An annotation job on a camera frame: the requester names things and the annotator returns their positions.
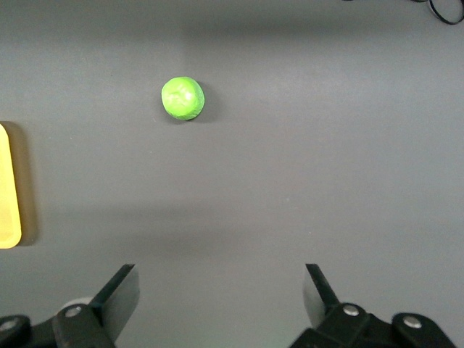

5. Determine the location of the green apple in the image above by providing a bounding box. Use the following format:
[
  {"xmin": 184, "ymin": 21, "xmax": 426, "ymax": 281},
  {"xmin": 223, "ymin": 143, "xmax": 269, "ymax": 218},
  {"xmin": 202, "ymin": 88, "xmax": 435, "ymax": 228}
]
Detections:
[{"xmin": 160, "ymin": 75, "xmax": 206, "ymax": 122}]

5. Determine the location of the yellow plastic tray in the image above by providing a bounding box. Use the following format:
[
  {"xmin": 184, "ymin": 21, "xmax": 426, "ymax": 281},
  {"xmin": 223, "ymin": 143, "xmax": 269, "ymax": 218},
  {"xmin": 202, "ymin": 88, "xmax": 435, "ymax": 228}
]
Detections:
[{"xmin": 0, "ymin": 123, "xmax": 23, "ymax": 249}]

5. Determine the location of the thin black loose cable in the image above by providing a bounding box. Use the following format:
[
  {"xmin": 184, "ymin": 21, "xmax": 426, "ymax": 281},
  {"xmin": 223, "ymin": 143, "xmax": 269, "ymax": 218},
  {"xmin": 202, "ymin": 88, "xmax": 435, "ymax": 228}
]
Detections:
[{"xmin": 340, "ymin": 0, "xmax": 464, "ymax": 26}]

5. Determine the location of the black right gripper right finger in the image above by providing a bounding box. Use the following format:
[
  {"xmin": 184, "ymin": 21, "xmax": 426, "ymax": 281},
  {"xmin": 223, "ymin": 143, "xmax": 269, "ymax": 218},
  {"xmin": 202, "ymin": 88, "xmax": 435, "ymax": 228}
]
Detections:
[{"xmin": 289, "ymin": 263, "xmax": 396, "ymax": 348}]

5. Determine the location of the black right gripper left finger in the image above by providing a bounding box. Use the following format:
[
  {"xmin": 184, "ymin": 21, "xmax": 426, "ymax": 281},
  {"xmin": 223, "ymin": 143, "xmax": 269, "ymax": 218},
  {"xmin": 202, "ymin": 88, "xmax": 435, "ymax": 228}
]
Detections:
[{"xmin": 51, "ymin": 263, "xmax": 141, "ymax": 348}]

